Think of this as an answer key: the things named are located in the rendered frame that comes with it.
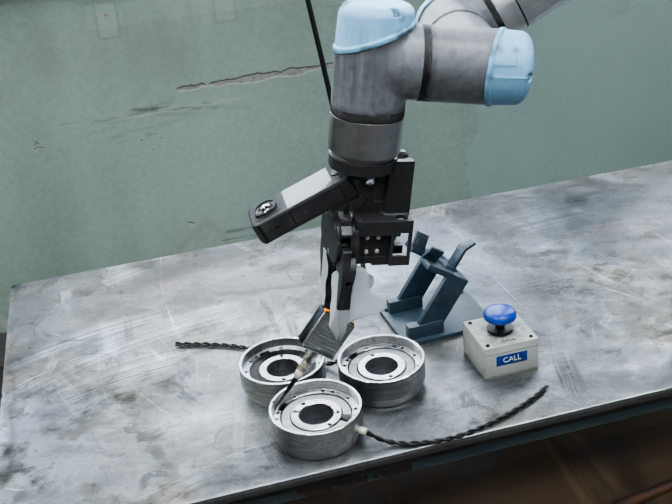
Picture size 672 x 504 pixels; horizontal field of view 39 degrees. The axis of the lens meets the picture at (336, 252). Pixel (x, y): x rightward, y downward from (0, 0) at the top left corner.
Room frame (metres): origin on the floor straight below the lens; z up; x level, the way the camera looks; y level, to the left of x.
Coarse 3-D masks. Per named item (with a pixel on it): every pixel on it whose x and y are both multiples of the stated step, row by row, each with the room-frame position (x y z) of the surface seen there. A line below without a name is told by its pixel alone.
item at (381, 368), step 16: (368, 336) 1.02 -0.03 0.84; (384, 336) 1.02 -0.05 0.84; (400, 336) 1.01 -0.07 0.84; (352, 352) 1.00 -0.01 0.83; (416, 352) 0.99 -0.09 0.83; (368, 368) 0.98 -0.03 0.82; (384, 368) 0.99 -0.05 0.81; (400, 368) 0.96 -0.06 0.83; (416, 368) 0.94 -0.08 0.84; (352, 384) 0.93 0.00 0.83; (368, 384) 0.92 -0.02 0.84; (384, 384) 0.92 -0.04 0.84; (400, 384) 0.92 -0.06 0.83; (416, 384) 0.93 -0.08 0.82; (368, 400) 0.93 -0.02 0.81; (384, 400) 0.92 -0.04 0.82; (400, 400) 0.92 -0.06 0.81
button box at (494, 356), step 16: (480, 320) 1.02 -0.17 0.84; (464, 336) 1.02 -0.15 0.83; (480, 336) 0.99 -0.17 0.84; (496, 336) 0.98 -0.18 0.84; (512, 336) 0.98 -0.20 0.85; (528, 336) 0.98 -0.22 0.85; (464, 352) 1.02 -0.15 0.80; (480, 352) 0.97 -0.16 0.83; (496, 352) 0.96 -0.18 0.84; (512, 352) 0.96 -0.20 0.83; (528, 352) 0.97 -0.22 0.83; (480, 368) 0.97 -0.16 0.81; (496, 368) 0.96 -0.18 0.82; (512, 368) 0.96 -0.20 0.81; (528, 368) 0.97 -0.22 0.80
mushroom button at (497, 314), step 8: (496, 304) 1.01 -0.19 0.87; (504, 304) 1.01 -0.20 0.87; (488, 312) 0.99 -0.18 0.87; (496, 312) 0.99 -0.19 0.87; (504, 312) 0.99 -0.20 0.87; (512, 312) 0.99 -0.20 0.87; (488, 320) 0.99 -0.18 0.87; (496, 320) 0.98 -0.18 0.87; (504, 320) 0.98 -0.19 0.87; (512, 320) 0.98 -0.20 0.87; (496, 328) 0.99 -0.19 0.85
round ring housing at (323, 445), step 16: (304, 384) 0.93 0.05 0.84; (320, 384) 0.93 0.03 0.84; (336, 384) 0.92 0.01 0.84; (272, 400) 0.90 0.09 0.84; (288, 400) 0.91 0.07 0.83; (320, 400) 0.91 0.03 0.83; (352, 400) 0.90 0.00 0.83; (272, 416) 0.87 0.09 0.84; (304, 416) 0.90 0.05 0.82; (320, 416) 0.90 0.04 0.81; (336, 416) 0.87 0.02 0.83; (352, 416) 0.87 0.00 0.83; (272, 432) 0.87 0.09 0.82; (288, 432) 0.84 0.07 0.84; (320, 432) 0.83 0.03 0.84; (336, 432) 0.84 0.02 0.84; (352, 432) 0.85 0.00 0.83; (288, 448) 0.84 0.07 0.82; (304, 448) 0.83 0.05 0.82; (320, 448) 0.83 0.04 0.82; (336, 448) 0.83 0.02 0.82
